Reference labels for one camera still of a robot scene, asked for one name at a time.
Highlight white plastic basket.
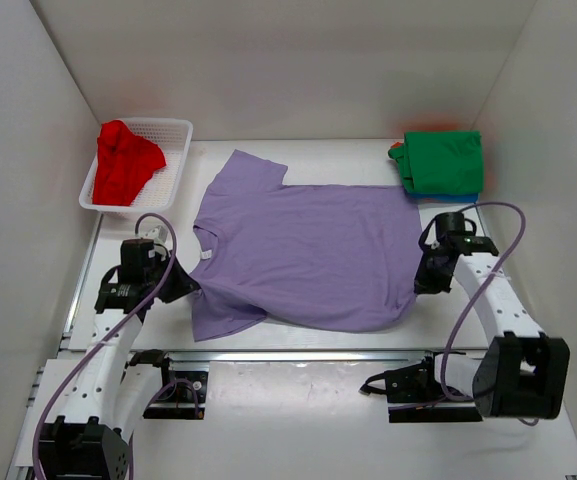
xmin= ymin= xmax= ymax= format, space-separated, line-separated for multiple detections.
xmin=79 ymin=117 xmax=193 ymax=218

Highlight green folded t-shirt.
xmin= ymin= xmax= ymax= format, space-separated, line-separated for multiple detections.
xmin=388 ymin=131 xmax=484 ymax=195

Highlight blue folded t-shirt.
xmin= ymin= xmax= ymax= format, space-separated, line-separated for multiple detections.
xmin=407 ymin=193 xmax=479 ymax=204

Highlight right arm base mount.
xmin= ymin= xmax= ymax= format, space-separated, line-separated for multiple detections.
xmin=359 ymin=356 xmax=483 ymax=424

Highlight purple t-shirt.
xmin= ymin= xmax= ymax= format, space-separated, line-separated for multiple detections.
xmin=192 ymin=150 xmax=421 ymax=341

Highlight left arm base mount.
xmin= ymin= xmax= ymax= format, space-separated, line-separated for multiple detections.
xmin=143 ymin=362 xmax=209 ymax=421

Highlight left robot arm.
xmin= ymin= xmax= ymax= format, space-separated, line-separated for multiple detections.
xmin=32 ymin=238 xmax=199 ymax=479

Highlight red t-shirt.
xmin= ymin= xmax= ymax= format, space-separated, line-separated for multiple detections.
xmin=92 ymin=120 xmax=167 ymax=207

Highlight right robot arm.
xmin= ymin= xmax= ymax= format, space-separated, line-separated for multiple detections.
xmin=414 ymin=210 xmax=570 ymax=424

